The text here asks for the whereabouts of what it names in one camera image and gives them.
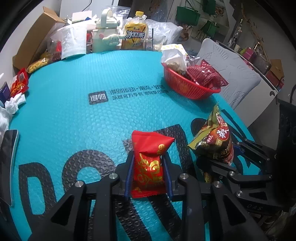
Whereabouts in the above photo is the yellow snack bag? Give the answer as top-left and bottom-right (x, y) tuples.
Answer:
(26, 57), (50, 74)

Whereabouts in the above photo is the clear bag with red items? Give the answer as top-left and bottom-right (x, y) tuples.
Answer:
(46, 38), (63, 62)

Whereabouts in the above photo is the black smartphone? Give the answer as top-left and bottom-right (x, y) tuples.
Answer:
(0, 129), (19, 207)

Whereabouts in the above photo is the large crumpled white tissue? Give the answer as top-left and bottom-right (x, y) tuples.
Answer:
(0, 107), (13, 139)

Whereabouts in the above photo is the clear zip bag with snacks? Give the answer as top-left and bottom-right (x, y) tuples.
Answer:
(161, 49), (188, 71)

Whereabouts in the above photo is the yellow iced tea bottle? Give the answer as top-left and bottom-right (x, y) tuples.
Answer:
(121, 11), (149, 50)

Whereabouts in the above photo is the white chair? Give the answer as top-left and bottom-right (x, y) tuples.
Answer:
(196, 38), (262, 109)

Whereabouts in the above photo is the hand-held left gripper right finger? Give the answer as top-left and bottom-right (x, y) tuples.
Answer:
(161, 153), (270, 241)

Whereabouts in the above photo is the white paper towel roll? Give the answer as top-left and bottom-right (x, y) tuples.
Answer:
(51, 25), (87, 60)

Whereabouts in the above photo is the dark red herbal packet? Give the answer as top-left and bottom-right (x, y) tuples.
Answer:
(187, 60), (228, 90)

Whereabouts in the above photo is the open cardboard box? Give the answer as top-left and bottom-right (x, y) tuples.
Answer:
(13, 6), (66, 75)

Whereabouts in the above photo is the large green bag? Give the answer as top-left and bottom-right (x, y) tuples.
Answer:
(177, 6), (200, 26)

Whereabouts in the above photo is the red gold patterned packet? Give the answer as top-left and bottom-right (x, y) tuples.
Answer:
(10, 81), (28, 96)

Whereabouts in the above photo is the upright clear zip bag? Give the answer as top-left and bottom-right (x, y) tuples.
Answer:
(109, 6), (132, 19)

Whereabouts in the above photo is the red plastic basket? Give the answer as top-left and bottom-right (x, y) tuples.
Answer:
(161, 62), (221, 100)

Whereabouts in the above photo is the glass cup with straw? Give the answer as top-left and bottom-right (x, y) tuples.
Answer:
(145, 28), (166, 51)

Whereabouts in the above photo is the white plastic bag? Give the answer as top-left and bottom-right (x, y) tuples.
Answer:
(143, 19), (183, 45)

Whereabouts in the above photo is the cream water bottle with handle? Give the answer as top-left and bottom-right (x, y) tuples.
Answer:
(92, 8), (121, 53)

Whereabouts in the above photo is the white tissue box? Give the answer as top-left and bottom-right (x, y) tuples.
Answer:
(72, 11), (95, 24)

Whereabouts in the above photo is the yellow smiley print paper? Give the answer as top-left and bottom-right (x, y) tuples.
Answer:
(161, 44), (188, 55)

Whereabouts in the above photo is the small red gold snack packet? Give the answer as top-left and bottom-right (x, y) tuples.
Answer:
(131, 130), (175, 198)

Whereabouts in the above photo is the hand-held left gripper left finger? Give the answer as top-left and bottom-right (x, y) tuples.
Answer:
(29, 152), (136, 241)

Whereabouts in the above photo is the dark brown snack packet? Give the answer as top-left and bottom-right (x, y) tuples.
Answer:
(187, 103), (234, 183)

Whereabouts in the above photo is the red packet with barcode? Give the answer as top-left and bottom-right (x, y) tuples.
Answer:
(16, 68), (29, 84)

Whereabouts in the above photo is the white plush toy figure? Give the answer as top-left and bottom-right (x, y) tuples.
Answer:
(102, 34), (123, 48)

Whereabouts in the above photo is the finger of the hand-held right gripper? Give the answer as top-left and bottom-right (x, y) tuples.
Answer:
(196, 159), (273, 189)
(233, 139), (277, 162)

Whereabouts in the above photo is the small crumpled white tissue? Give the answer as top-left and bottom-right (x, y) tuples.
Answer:
(5, 95), (26, 114)

